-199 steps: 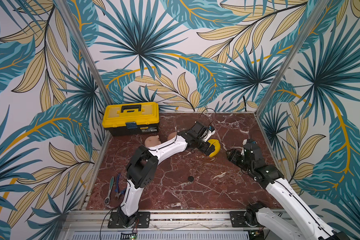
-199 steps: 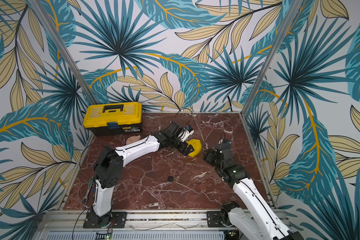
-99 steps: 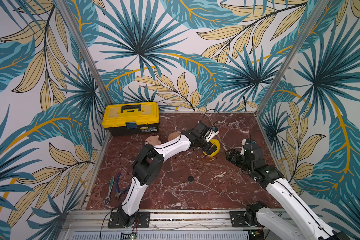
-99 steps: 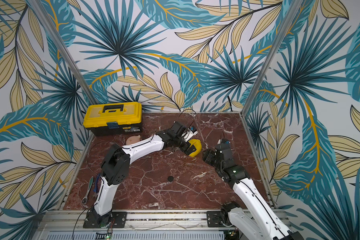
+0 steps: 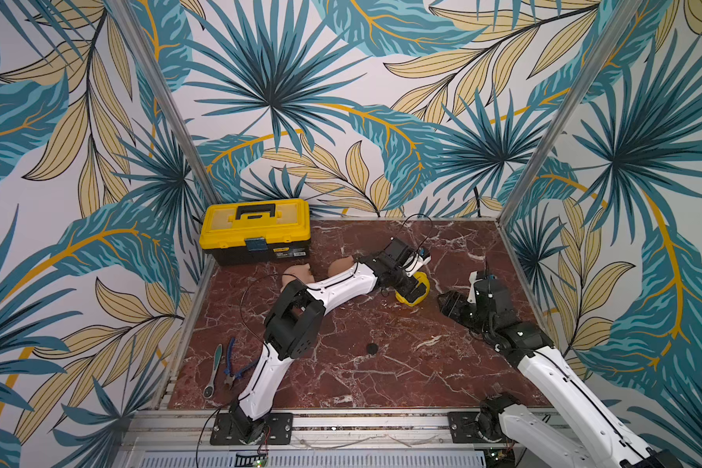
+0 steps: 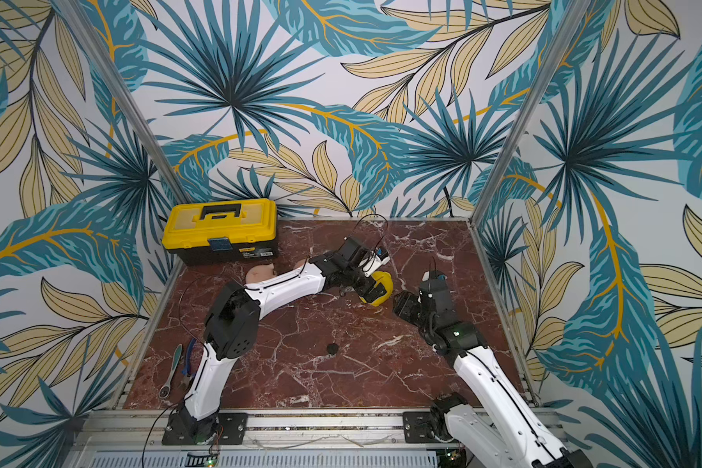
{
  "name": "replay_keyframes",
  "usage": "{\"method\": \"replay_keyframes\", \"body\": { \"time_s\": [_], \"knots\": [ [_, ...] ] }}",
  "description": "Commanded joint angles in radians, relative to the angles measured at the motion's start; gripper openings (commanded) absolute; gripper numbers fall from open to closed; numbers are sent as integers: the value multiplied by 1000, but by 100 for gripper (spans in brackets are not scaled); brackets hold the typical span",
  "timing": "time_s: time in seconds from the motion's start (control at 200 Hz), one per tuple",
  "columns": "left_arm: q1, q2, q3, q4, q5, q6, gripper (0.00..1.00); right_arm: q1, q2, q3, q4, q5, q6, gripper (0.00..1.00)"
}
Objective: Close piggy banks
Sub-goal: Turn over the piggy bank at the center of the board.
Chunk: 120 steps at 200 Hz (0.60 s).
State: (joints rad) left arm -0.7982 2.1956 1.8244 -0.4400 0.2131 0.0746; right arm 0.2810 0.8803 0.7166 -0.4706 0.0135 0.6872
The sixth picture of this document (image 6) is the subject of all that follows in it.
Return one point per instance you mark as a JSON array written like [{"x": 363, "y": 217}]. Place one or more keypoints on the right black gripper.
[{"x": 417, "y": 307}]

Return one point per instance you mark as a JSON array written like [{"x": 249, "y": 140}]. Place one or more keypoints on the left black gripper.
[{"x": 367, "y": 289}]

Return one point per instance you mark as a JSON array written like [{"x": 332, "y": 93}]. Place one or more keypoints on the yellow piggy bank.
[{"x": 377, "y": 288}]

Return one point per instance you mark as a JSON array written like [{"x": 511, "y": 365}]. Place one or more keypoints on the pink piggy bank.
[{"x": 260, "y": 273}]

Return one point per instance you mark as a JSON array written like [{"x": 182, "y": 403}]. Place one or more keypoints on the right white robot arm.
[{"x": 513, "y": 435}]

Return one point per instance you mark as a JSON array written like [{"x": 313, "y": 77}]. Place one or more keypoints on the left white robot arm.
[{"x": 233, "y": 322}]

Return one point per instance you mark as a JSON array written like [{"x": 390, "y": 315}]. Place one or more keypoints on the yellow black toolbox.
[{"x": 219, "y": 232}]

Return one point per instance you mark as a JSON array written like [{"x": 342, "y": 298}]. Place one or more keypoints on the silver ratchet wrench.
[{"x": 166, "y": 389}]

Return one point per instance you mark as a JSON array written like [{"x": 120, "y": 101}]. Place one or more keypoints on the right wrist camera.
[{"x": 436, "y": 279}]

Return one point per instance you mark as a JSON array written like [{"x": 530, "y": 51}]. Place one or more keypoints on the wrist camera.
[
  {"x": 377, "y": 258},
  {"x": 436, "y": 279}
]

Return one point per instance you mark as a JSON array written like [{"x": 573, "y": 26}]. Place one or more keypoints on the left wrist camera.
[{"x": 377, "y": 258}]

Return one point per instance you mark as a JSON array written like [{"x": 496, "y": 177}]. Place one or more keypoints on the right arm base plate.
[{"x": 423, "y": 427}]

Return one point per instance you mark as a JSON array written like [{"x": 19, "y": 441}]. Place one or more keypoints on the aluminium front rail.
[{"x": 267, "y": 429}]

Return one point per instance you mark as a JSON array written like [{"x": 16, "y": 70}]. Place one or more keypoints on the blue handled pliers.
[{"x": 188, "y": 369}]

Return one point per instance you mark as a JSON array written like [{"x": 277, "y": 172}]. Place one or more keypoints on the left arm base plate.
[{"x": 226, "y": 429}]

